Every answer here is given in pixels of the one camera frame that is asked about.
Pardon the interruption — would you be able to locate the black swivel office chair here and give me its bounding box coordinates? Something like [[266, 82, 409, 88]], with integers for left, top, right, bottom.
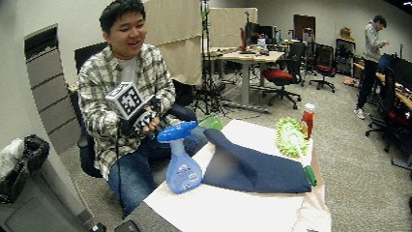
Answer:
[[364, 67, 412, 154]]

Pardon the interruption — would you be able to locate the small black device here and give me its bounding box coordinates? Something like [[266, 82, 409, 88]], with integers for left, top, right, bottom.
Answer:
[[113, 219, 141, 232]]

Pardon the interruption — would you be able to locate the white table cover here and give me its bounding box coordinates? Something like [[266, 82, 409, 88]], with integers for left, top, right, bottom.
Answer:
[[142, 119, 332, 232]]

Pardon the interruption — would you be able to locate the long wood side desk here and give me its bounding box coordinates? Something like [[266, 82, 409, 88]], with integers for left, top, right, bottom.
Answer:
[[352, 61, 412, 112]]

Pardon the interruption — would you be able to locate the blue spray bottle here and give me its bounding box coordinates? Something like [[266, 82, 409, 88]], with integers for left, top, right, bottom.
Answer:
[[156, 121, 205, 195]]

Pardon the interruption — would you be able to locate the black glove cable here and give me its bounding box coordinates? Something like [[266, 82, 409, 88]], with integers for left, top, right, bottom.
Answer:
[[114, 127, 129, 218]]

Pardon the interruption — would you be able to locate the dark brown door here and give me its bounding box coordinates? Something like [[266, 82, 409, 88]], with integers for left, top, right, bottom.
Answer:
[[292, 14, 317, 42]]

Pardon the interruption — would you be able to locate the grey panel rack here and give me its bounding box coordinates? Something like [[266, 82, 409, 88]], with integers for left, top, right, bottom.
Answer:
[[22, 23, 82, 154]]

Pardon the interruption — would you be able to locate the grey cabinet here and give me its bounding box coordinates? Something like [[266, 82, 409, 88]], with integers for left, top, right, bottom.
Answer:
[[0, 158, 93, 232]]

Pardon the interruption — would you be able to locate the white marker cube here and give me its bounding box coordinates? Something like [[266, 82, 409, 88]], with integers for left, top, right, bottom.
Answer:
[[104, 81, 144, 121]]

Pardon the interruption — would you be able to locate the light wood desk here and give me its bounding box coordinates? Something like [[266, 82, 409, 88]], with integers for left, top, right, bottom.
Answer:
[[209, 47, 285, 114]]

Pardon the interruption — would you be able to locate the black computer monitor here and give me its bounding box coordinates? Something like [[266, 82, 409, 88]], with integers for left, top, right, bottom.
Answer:
[[390, 56, 412, 92]]

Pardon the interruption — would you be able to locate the red seat office chair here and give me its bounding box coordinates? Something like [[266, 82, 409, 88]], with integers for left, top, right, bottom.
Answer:
[[261, 42, 306, 110]]

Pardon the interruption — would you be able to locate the black bag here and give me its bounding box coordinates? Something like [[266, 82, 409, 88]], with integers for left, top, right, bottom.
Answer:
[[0, 133, 52, 205]]

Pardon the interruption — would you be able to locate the person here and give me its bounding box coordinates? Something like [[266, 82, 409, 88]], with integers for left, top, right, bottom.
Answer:
[[353, 14, 392, 121], [76, 0, 208, 218]]

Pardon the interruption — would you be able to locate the beige partition curtain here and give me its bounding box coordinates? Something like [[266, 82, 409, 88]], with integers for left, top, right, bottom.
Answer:
[[142, 0, 260, 86]]

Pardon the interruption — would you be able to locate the black mesh office chair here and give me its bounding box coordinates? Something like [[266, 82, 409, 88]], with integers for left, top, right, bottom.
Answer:
[[308, 43, 337, 94]]

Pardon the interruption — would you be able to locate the navy blue cloth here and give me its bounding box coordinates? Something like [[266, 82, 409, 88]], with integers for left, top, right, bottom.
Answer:
[[200, 129, 313, 194]]

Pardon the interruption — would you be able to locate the green translucent plastic bag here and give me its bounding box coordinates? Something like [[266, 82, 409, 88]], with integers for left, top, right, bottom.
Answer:
[[197, 114, 225, 131]]

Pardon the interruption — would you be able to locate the black tripod stand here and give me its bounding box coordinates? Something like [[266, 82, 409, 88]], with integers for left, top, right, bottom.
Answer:
[[192, 0, 230, 116]]

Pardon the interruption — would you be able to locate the red sauce bottle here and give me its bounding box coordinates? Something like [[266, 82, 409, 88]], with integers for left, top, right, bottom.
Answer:
[[300, 102, 317, 141]]

